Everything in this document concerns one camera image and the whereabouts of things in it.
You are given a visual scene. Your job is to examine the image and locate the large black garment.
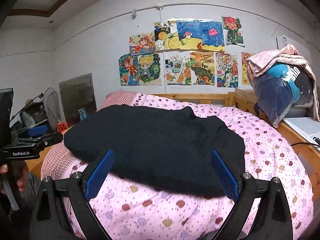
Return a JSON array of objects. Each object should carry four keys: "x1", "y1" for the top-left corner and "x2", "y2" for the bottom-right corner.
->
[{"x1": 64, "y1": 105, "x2": 245, "y2": 197}]

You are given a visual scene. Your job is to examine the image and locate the plastic bag of clothes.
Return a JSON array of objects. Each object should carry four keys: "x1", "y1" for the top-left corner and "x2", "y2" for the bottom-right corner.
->
[{"x1": 251, "y1": 62, "x2": 314, "y2": 127}]

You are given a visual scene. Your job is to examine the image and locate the person's left hand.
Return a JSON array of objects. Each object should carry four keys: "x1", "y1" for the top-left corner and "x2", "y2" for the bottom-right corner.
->
[{"x1": 0, "y1": 163, "x2": 30, "y2": 196}]

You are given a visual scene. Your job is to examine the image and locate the cluttered shelf items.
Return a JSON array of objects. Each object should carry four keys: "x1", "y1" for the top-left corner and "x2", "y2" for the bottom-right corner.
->
[{"x1": 10, "y1": 97, "x2": 70, "y2": 137}]

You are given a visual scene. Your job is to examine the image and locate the white desk surface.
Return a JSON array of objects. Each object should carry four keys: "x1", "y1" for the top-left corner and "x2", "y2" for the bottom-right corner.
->
[{"x1": 283, "y1": 117, "x2": 320, "y2": 150}]

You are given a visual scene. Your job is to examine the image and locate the yellow chick drawing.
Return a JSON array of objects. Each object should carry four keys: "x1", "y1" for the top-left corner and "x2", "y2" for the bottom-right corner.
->
[{"x1": 241, "y1": 52, "x2": 253, "y2": 85}]

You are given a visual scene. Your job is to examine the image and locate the mermaid girl drawing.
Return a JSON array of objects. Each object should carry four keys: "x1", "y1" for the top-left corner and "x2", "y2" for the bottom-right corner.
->
[{"x1": 119, "y1": 54, "x2": 140, "y2": 86}]

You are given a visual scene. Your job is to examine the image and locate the colourful doodle poster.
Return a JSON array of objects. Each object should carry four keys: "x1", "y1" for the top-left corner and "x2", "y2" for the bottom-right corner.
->
[{"x1": 215, "y1": 52, "x2": 239, "y2": 88}]

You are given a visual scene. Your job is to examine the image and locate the blond boy drawing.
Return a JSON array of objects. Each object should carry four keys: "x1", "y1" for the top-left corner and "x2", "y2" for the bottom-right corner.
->
[{"x1": 138, "y1": 54, "x2": 162, "y2": 86}]

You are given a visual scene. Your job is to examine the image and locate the orange landscape drawing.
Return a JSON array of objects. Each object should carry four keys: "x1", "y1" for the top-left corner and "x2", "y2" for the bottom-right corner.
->
[{"x1": 190, "y1": 51, "x2": 215, "y2": 86}]

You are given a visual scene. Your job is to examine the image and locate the oranges and cup drawing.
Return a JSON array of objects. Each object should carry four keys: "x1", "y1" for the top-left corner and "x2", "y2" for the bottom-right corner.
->
[{"x1": 165, "y1": 51, "x2": 191, "y2": 86}]

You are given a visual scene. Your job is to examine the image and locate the orange-haired girl drawing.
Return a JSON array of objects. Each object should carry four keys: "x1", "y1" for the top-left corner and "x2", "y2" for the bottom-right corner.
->
[{"x1": 129, "y1": 32, "x2": 156, "y2": 55}]

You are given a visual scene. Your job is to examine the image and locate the pink floral cloth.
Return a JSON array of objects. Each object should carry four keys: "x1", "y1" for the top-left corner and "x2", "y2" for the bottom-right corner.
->
[{"x1": 247, "y1": 44, "x2": 319, "y2": 121}]

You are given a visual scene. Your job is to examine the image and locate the red-haired character drawing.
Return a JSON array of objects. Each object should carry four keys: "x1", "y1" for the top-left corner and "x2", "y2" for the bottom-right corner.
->
[{"x1": 221, "y1": 16, "x2": 245, "y2": 47}]

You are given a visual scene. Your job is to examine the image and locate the blue sea yellow sand painting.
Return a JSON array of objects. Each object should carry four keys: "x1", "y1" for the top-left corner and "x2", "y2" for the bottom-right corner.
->
[{"x1": 153, "y1": 18, "x2": 225, "y2": 52}]

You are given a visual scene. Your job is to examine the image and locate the grey wall panel door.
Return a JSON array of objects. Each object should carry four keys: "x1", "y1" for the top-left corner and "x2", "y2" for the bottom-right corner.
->
[{"x1": 59, "y1": 73, "x2": 97, "y2": 127}]

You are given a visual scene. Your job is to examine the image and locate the white wall paper notice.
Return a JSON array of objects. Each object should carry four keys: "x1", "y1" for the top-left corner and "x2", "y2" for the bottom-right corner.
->
[{"x1": 276, "y1": 35, "x2": 291, "y2": 49}]

